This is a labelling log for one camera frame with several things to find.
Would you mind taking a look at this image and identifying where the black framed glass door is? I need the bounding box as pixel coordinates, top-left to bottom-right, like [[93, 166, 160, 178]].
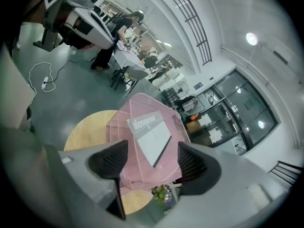
[[189, 69, 279, 156]]

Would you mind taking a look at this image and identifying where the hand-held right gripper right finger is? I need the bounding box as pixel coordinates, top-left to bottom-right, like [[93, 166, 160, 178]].
[[155, 141, 293, 228]]

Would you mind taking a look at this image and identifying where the table with white cloth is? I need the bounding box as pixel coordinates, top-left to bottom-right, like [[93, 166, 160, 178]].
[[113, 41, 146, 71]]

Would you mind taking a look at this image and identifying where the pink mesh desk organizer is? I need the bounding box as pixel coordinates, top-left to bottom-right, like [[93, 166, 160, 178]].
[[105, 93, 192, 195]]

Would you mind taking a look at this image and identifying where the black standing fan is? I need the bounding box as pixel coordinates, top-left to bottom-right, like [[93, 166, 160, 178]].
[[172, 81, 190, 97]]

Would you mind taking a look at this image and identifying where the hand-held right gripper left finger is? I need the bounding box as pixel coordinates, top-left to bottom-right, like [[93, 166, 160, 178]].
[[44, 140, 130, 221]]

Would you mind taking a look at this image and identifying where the grey and white notebook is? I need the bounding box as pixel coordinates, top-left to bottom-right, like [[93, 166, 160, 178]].
[[126, 110, 173, 169]]

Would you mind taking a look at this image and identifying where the flower bouquet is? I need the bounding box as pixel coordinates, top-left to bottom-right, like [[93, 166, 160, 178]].
[[151, 184, 176, 208]]

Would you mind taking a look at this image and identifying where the black chair with grey seat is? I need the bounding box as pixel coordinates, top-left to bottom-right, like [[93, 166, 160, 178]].
[[110, 66, 150, 94]]

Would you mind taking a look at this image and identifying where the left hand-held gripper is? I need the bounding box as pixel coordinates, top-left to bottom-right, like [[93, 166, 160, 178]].
[[32, 0, 116, 53]]

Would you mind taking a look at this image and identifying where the black cable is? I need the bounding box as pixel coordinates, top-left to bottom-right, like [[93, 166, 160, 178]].
[[47, 45, 102, 84]]

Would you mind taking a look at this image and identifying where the white cable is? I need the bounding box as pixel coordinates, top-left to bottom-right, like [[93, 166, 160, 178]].
[[28, 61, 57, 104]]

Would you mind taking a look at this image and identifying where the round ceiling lamp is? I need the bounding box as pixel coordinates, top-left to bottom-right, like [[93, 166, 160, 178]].
[[245, 32, 258, 46]]

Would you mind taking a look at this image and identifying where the black ceiling grid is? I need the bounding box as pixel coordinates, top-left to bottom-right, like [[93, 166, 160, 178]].
[[158, 0, 213, 67]]

